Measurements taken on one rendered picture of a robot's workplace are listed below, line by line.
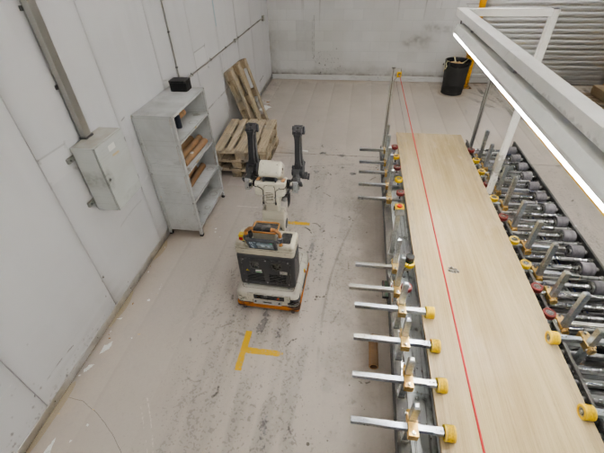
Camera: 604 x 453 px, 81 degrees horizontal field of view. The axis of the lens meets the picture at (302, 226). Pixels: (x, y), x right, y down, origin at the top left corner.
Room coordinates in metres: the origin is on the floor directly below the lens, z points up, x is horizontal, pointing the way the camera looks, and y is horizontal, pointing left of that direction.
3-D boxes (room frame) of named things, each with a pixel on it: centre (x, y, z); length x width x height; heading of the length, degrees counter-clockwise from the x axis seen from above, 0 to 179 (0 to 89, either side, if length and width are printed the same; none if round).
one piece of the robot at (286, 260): (2.46, 0.31, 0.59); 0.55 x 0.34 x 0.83; 79
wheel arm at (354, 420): (0.76, -0.47, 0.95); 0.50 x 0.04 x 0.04; 81
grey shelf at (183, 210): (3.90, 1.39, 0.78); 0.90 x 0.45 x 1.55; 171
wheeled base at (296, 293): (2.55, 0.30, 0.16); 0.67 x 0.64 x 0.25; 169
